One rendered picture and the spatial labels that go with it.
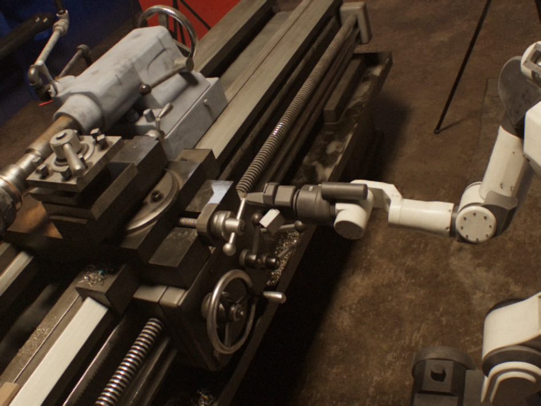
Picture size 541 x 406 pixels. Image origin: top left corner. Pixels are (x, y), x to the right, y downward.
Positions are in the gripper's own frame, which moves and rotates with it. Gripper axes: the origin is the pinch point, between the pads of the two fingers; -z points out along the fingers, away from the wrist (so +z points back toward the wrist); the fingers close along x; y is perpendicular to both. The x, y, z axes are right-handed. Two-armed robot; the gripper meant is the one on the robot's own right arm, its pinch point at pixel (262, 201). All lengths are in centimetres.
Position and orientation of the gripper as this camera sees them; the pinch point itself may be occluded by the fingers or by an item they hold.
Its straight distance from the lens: 133.1
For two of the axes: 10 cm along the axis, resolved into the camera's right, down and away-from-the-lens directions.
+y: 2.6, -8.8, 4.0
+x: 3.9, 4.8, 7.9
